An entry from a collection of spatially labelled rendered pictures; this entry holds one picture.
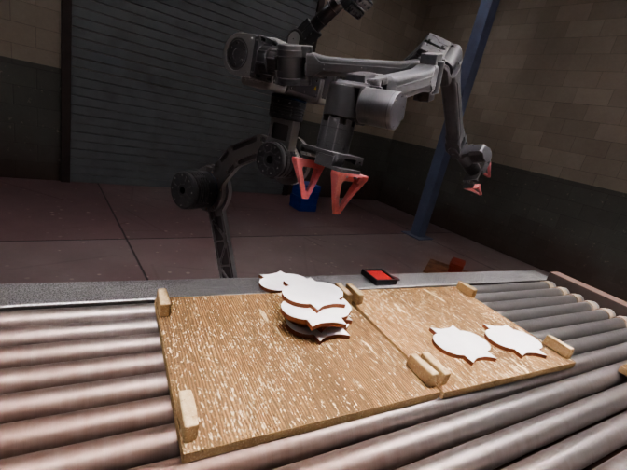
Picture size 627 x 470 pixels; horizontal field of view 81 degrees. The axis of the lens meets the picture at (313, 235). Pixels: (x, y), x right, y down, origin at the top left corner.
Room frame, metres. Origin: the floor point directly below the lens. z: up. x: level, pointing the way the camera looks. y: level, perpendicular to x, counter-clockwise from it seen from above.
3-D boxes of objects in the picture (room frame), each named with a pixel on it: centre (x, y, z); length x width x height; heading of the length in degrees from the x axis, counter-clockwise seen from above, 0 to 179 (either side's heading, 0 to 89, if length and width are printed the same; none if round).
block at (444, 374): (0.56, -0.26, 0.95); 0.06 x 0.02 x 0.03; 30
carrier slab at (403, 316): (0.77, -0.36, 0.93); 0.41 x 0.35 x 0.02; 120
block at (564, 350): (0.76, -0.60, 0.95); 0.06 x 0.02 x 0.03; 30
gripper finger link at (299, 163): (0.67, 0.02, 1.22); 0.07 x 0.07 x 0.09; 39
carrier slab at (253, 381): (0.57, 0.00, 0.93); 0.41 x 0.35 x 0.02; 121
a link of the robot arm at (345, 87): (0.65, -0.01, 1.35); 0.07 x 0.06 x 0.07; 61
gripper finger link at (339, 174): (0.62, -0.02, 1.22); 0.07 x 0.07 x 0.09; 39
